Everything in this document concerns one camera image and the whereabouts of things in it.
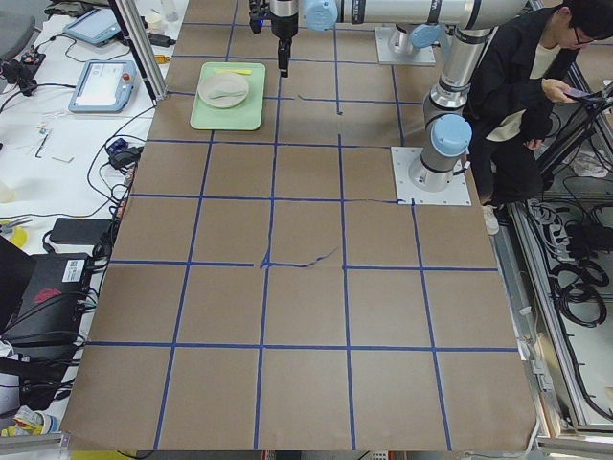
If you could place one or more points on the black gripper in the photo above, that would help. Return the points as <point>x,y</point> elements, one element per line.
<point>283,23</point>

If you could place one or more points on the yellow plastic fork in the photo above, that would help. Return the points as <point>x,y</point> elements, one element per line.
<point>243,72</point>

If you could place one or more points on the white round plate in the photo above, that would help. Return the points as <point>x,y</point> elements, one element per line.
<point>227,82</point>

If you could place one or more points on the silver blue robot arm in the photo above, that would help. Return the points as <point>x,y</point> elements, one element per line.
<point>416,36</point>
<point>447,133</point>

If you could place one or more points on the mint green tray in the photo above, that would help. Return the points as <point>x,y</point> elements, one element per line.
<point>244,116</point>

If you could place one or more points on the pale green plastic spoon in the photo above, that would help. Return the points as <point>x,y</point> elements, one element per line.
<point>217,93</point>

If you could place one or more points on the near teach pendant tablet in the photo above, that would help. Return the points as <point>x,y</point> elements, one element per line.
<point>104,86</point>

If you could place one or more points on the teach pendant tablet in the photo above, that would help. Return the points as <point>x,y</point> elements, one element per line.
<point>96,27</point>
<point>104,86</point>

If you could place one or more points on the far teach pendant tablet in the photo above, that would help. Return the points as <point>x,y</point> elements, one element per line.
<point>96,27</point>

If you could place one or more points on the person in black jacket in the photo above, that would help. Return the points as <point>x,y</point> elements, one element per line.
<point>513,92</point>

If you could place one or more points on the black power adapter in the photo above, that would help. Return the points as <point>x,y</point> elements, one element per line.
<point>79,231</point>

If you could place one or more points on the black smartphone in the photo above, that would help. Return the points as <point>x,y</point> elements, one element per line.
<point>581,96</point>

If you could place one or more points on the black computer box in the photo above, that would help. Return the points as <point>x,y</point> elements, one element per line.
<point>50,307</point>

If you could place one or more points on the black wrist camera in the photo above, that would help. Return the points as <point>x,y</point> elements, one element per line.
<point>258,11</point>

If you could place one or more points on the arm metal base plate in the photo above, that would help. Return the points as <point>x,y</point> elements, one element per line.
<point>425,57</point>
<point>415,184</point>

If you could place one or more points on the aluminium frame post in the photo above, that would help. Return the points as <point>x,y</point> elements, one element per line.
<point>134,33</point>

